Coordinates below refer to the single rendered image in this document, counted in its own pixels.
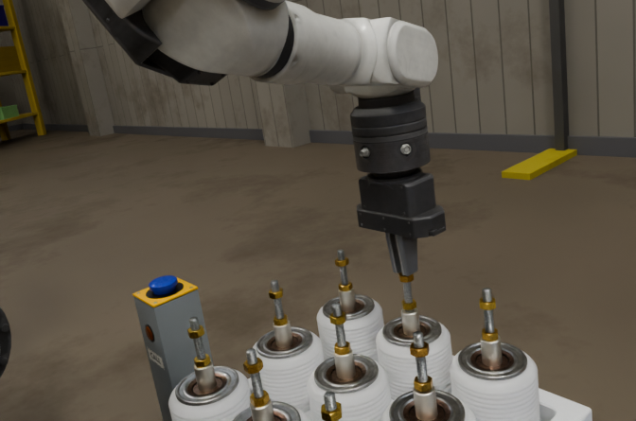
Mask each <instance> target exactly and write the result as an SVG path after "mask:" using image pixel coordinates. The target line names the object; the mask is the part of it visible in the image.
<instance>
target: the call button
mask: <svg viewBox="0 0 636 421"><path fill-rule="evenodd" d="M177 284H178V280H177V277H176V276H173V275H165V276H161V277H158V278H155V279H153V280H152V281H151V282H150V283H149V287H150V291H153V293H154V294H157V295H161V294H166V293H170V292H172V291H174V290H175V289H176V285H177Z"/></svg>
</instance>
